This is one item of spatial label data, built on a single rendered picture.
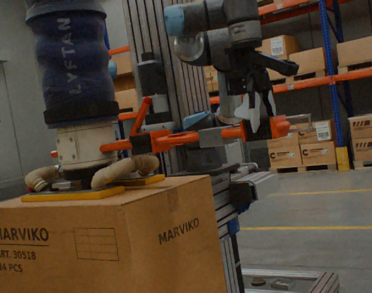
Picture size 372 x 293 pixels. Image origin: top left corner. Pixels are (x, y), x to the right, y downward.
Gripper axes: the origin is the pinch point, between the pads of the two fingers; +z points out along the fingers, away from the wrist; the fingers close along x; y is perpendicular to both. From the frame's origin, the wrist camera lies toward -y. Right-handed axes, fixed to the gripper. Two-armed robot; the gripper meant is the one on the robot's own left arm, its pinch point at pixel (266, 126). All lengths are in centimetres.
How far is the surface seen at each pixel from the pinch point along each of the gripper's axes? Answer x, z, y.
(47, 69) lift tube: 10, -25, 61
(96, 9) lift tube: -1, -40, 48
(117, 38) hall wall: -805, -221, 747
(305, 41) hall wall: -836, -112, 289
